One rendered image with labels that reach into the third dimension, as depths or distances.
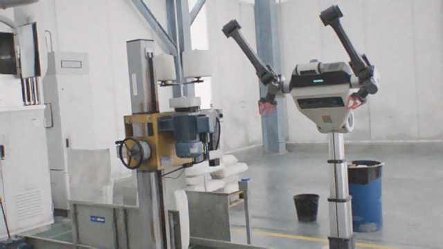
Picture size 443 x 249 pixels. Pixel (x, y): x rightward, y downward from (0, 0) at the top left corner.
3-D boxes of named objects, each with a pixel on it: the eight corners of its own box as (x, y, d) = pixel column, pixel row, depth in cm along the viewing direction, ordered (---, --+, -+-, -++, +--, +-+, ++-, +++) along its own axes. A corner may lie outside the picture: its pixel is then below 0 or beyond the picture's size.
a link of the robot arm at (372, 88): (369, 65, 260) (355, 72, 263) (372, 70, 249) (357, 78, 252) (380, 83, 263) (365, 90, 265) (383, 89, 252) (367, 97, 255)
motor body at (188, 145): (208, 155, 271) (205, 111, 270) (191, 159, 259) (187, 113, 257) (187, 155, 280) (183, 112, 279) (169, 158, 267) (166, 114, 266)
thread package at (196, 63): (218, 77, 282) (216, 48, 281) (201, 77, 268) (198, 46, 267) (195, 79, 291) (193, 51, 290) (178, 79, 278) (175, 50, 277)
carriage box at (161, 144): (195, 161, 292) (191, 110, 291) (157, 170, 265) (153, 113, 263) (164, 160, 307) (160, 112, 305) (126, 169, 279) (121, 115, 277)
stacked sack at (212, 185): (227, 189, 614) (227, 177, 613) (197, 200, 559) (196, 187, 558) (200, 187, 637) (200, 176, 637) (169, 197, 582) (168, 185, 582)
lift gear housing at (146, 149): (151, 160, 268) (149, 140, 268) (144, 161, 264) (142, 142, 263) (138, 160, 274) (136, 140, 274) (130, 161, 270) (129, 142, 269)
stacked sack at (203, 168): (227, 170, 612) (226, 158, 611) (195, 179, 558) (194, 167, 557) (201, 169, 636) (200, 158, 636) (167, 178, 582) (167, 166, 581)
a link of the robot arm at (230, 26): (236, 18, 302) (223, 28, 305) (233, 17, 289) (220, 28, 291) (277, 75, 304) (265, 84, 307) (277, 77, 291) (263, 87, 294)
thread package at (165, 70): (181, 80, 296) (178, 53, 295) (165, 80, 284) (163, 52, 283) (163, 82, 305) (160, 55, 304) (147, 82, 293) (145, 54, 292)
